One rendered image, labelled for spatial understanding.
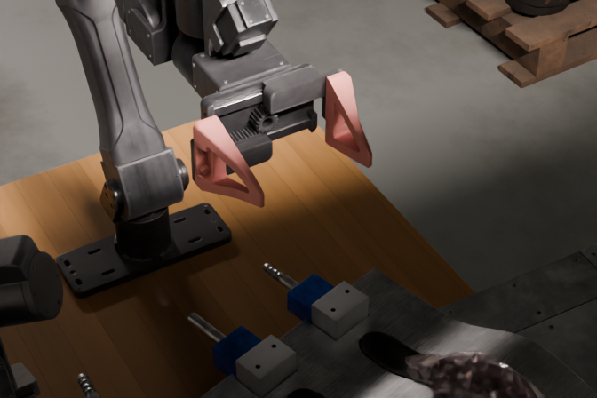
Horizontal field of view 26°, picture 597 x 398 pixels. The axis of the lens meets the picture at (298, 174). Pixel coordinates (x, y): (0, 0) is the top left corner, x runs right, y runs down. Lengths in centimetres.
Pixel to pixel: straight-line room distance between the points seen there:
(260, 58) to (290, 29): 226
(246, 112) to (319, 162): 60
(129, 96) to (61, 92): 176
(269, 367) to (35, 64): 207
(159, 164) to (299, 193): 25
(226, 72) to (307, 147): 63
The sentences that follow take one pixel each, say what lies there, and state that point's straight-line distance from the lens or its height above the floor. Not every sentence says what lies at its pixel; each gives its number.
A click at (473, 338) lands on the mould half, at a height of 87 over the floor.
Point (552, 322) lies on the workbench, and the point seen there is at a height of 80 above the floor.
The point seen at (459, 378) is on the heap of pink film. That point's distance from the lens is 125.
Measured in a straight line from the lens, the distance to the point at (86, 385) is 127.
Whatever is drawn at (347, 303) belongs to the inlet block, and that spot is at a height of 88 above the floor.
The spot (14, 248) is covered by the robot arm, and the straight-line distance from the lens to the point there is 107.
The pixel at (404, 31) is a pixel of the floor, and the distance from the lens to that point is 333.
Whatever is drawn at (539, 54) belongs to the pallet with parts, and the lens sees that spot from 314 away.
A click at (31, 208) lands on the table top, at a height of 80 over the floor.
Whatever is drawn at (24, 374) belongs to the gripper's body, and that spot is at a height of 99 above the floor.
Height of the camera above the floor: 185
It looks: 40 degrees down
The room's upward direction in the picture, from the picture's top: straight up
